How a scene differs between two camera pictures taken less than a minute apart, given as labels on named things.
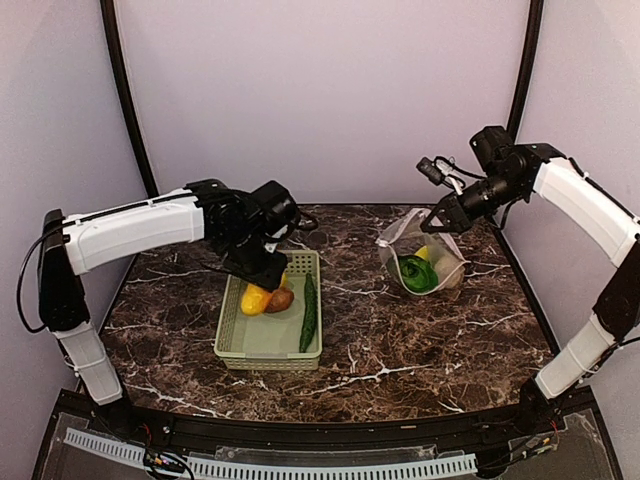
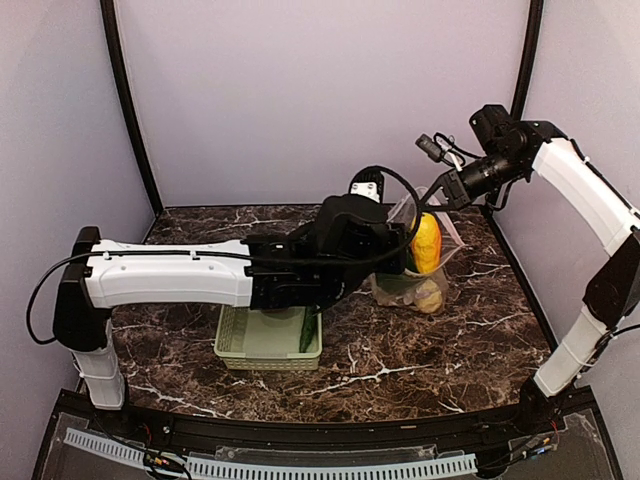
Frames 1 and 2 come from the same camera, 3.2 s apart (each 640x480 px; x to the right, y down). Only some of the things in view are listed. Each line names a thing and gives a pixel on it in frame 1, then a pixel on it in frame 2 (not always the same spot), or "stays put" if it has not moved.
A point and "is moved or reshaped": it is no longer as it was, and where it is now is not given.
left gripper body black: [251, 265] -> [392, 263]
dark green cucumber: [310, 301] stays put
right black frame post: [522, 90] stays put
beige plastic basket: [291, 340] stays put
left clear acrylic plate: [67, 461] stays put
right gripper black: [459, 219] -> [456, 192]
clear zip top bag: [420, 262] is moved or reshaped
